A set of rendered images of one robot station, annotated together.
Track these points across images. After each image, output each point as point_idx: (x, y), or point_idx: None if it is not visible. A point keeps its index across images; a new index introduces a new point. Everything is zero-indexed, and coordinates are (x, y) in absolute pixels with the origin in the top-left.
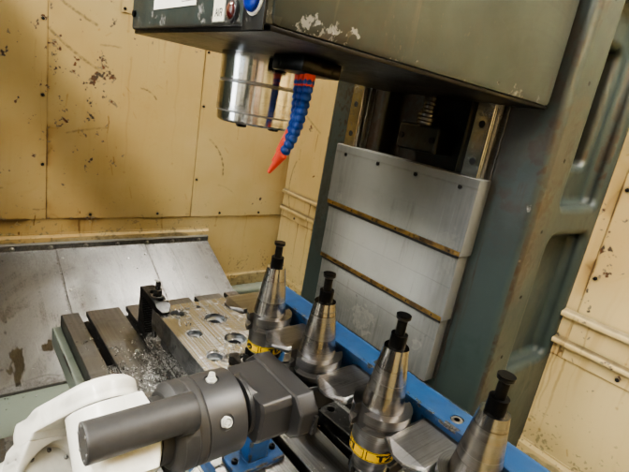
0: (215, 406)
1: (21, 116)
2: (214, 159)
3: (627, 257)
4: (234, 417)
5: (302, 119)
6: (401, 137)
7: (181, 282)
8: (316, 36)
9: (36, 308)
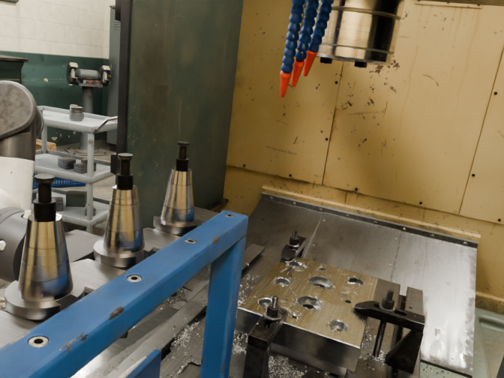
0: (1, 229)
1: (319, 100)
2: (502, 155)
3: None
4: (6, 245)
5: (292, 26)
6: None
7: (415, 277)
8: None
9: (281, 249)
